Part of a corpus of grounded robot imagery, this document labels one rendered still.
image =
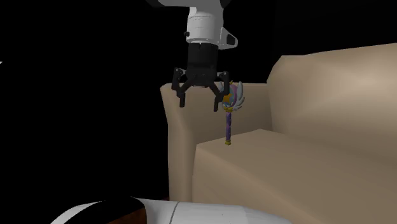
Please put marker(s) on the purple winged toy wand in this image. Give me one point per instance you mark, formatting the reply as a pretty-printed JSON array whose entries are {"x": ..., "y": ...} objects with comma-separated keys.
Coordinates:
[{"x": 229, "y": 124}]

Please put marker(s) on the beige sofa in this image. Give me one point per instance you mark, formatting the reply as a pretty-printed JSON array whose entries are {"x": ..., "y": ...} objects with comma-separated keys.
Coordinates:
[{"x": 279, "y": 170}]

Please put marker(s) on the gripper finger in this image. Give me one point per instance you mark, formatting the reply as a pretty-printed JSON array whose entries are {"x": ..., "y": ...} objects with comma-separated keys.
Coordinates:
[
  {"x": 181, "y": 93},
  {"x": 217, "y": 99}
]

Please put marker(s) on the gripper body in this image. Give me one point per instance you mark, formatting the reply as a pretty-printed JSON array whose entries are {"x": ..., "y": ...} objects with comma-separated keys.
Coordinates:
[{"x": 202, "y": 63}]

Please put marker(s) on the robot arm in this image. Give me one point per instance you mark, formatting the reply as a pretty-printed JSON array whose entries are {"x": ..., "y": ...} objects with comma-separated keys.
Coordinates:
[{"x": 202, "y": 28}]

